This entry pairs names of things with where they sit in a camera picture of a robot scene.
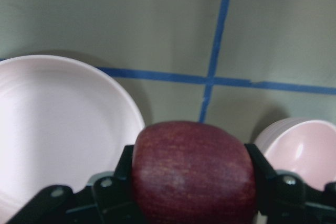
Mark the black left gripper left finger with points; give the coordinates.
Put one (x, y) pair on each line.
(106, 198)

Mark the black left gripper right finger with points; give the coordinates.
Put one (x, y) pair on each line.
(284, 197)

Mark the red apple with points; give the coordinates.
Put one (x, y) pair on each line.
(188, 172)

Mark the pink bowl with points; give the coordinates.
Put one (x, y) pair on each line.
(302, 146)

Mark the pink plate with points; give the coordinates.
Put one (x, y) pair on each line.
(62, 121)

